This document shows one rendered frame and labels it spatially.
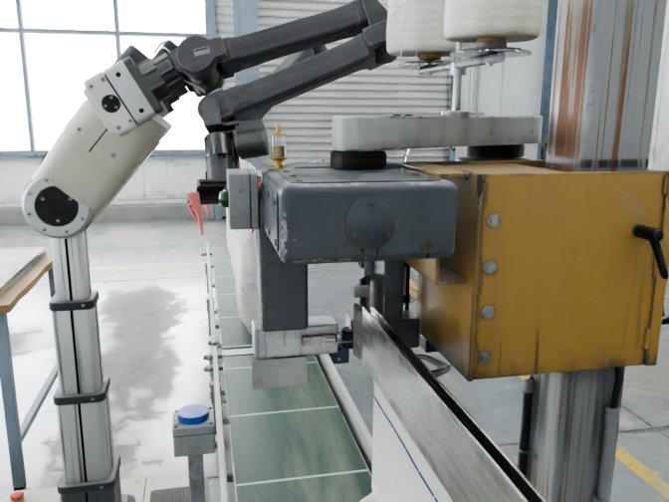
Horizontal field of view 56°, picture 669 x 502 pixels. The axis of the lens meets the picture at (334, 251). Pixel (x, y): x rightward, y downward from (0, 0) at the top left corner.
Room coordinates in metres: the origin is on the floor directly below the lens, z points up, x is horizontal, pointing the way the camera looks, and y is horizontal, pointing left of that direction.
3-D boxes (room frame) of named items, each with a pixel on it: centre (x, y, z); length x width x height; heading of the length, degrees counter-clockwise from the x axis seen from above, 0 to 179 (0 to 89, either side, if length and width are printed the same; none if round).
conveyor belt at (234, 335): (3.75, 0.54, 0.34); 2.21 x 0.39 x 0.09; 12
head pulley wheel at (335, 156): (1.01, -0.04, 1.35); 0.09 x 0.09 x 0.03
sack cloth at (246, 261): (3.04, 0.39, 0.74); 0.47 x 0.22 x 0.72; 10
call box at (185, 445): (1.12, 0.27, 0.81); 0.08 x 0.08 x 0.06; 12
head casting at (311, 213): (0.93, -0.02, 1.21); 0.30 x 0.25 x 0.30; 12
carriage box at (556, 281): (1.03, -0.34, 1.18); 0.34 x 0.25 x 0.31; 102
